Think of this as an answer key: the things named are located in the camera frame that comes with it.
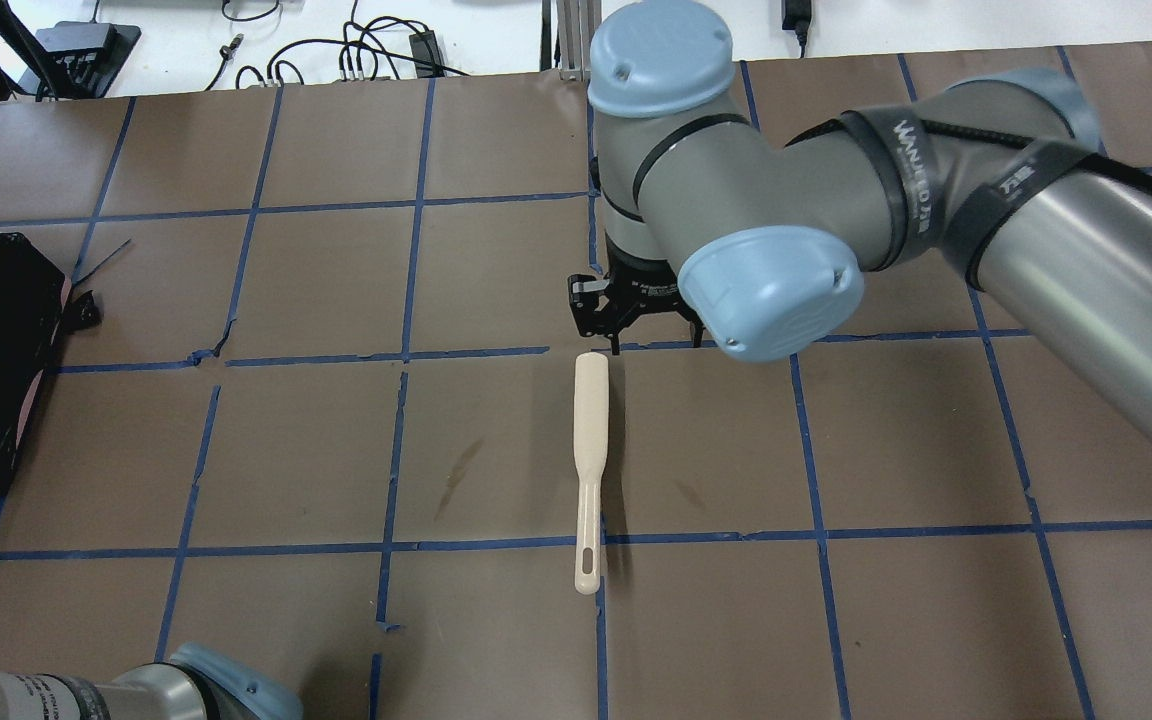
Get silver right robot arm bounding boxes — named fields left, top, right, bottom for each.
left=567, top=1, right=1152, bottom=441

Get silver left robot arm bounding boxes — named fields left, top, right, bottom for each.
left=0, top=643, right=305, bottom=719

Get white brush black bristles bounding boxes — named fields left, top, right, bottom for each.
left=573, top=353, right=611, bottom=596

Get aluminium frame post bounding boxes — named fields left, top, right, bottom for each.
left=539, top=1, right=604, bottom=82

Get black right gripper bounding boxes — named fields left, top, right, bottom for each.
left=566, top=240, right=704, bottom=357

